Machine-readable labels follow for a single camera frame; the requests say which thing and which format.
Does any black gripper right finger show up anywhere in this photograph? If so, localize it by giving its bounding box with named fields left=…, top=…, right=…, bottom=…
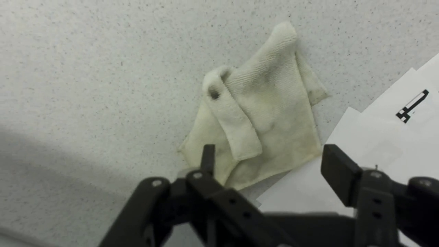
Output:
left=319, top=142, right=439, bottom=247

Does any cream cleaning cloth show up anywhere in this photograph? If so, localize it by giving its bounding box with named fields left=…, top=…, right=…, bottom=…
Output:
left=176, top=20, right=331, bottom=192

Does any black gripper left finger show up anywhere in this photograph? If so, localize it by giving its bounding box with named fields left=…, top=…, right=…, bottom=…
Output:
left=97, top=142, right=293, bottom=247

